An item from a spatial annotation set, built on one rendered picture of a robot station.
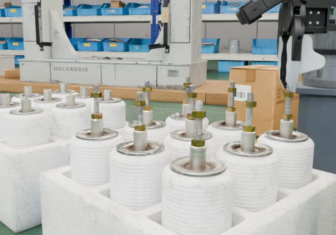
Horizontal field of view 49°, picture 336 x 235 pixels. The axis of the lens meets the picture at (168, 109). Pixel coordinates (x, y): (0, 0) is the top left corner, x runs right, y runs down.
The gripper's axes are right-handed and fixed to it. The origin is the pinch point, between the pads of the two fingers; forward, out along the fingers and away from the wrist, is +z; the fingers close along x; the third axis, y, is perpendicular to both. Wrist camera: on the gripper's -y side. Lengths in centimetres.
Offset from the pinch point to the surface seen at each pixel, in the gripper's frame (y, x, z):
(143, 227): -23.1, -20.0, 16.8
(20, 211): -52, 11, 30
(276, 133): -0.6, 1.5, 9.5
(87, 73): -84, 221, 18
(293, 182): 0.9, -4.8, 16.3
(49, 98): -53, 37, 9
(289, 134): 1.0, -1.1, 8.9
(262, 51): 103, 440, 5
